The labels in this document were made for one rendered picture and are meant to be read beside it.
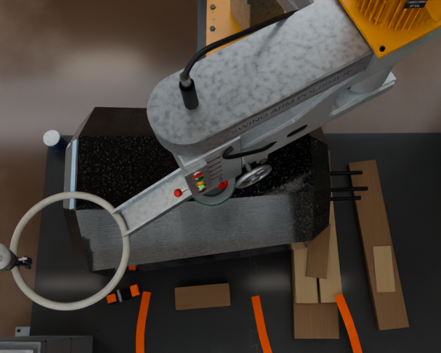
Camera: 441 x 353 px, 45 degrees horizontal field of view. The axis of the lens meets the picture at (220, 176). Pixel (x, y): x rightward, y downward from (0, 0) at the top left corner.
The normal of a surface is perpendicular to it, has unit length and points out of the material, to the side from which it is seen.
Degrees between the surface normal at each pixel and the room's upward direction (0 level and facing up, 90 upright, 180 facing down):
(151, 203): 16
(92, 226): 45
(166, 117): 0
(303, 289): 0
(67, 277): 0
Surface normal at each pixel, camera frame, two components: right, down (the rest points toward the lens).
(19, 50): -0.05, -0.26
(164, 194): -0.29, -0.12
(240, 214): 0.01, 0.49
